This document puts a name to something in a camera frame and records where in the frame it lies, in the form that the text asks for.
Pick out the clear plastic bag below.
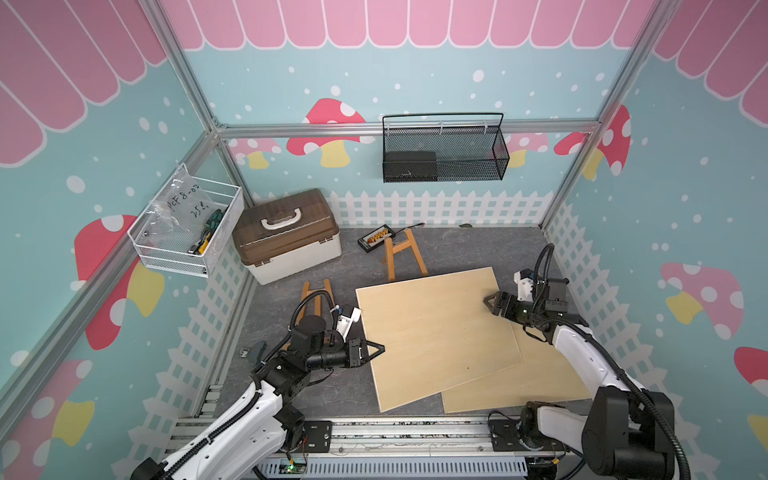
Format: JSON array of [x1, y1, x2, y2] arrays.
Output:
[[142, 167, 218, 246]]

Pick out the white wire wall basket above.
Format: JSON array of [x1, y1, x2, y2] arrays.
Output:
[[128, 165, 244, 278]]

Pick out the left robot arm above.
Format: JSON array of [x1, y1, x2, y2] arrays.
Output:
[[130, 290, 386, 479]]

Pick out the brown lid tool box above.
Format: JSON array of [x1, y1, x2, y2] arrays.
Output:
[[232, 189, 341, 285]]

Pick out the black bit set case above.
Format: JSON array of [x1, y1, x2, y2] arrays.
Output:
[[357, 224, 396, 253]]

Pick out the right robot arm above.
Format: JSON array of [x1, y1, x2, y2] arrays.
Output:
[[483, 243, 692, 479]]

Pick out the black mesh wall basket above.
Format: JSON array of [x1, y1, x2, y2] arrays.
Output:
[[381, 112, 510, 182]]

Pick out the small blue grey part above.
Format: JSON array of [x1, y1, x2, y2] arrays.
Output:
[[240, 340, 267, 366]]

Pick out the black box in basket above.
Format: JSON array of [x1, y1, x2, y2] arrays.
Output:
[[382, 151, 438, 183]]

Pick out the wooden easel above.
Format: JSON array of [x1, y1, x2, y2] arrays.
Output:
[[382, 227, 430, 283], [296, 278, 336, 332]]

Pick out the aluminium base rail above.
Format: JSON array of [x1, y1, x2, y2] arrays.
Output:
[[161, 413, 596, 479]]

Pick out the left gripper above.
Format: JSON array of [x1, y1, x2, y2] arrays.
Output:
[[307, 338, 384, 371]]

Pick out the green yellow screwdriver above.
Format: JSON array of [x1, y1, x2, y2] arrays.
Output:
[[187, 209, 224, 255]]

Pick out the plywood board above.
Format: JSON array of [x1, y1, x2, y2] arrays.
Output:
[[356, 267, 522, 412], [441, 324, 591, 413]]

